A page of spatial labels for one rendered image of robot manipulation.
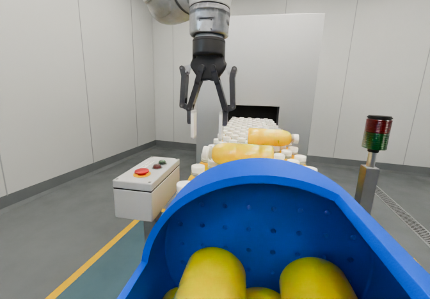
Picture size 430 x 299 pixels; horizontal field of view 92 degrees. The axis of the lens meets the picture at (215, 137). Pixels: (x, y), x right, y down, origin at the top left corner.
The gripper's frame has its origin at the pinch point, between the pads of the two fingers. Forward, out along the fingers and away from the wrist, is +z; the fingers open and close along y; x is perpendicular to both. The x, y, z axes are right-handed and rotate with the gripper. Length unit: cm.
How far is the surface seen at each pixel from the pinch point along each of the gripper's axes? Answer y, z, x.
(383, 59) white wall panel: 232, -72, 368
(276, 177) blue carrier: 12.9, -0.8, -30.6
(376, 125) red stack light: 46.9, -0.5, 17.1
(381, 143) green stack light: 49, 5, 16
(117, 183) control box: -19.9, 13.4, -8.2
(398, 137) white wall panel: 278, 61, 362
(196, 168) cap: -3.7, 12.7, 3.9
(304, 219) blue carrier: 17.5, 6.5, -25.4
